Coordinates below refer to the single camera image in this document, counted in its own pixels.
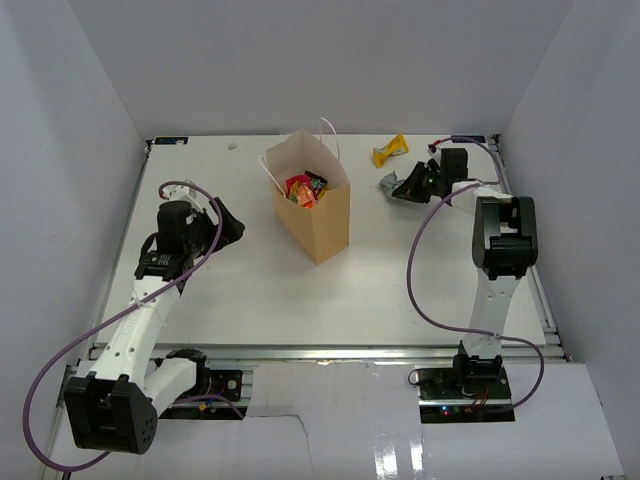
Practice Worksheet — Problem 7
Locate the silver wrapper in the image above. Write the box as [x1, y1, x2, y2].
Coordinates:
[379, 171, 403, 200]

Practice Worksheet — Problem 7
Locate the small yellow candy wrapper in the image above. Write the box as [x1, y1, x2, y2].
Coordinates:
[372, 134, 409, 168]

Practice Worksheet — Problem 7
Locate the orange fruit candy bag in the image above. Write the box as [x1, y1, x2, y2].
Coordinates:
[288, 183, 317, 208]

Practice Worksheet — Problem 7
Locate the small magenta wrapper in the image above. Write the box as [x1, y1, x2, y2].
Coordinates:
[285, 174, 311, 192]

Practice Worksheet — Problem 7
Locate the purple M&M's packet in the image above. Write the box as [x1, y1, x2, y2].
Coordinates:
[304, 171, 328, 196]

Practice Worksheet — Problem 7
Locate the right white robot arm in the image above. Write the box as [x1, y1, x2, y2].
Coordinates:
[386, 148, 539, 399]

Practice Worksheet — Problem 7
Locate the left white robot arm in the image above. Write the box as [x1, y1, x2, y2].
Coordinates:
[64, 197, 245, 454]

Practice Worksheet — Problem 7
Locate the brown paper bag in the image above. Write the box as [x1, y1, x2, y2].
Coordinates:
[259, 129, 351, 265]

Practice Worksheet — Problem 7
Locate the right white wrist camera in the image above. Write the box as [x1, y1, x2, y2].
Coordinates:
[426, 141, 441, 172]

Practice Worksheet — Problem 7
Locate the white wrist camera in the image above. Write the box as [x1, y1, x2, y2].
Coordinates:
[426, 141, 441, 172]
[159, 182, 204, 212]

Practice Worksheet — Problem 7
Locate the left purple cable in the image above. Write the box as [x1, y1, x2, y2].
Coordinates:
[22, 180, 246, 472]

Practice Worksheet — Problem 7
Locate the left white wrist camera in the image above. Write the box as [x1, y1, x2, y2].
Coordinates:
[159, 182, 204, 212]

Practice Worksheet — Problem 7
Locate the aluminium front rail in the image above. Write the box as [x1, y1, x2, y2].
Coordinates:
[88, 344, 566, 362]

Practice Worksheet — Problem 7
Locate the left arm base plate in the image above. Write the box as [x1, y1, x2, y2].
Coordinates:
[167, 368, 245, 419]

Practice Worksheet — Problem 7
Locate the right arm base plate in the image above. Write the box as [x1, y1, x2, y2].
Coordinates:
[407, 367, 515, 425]

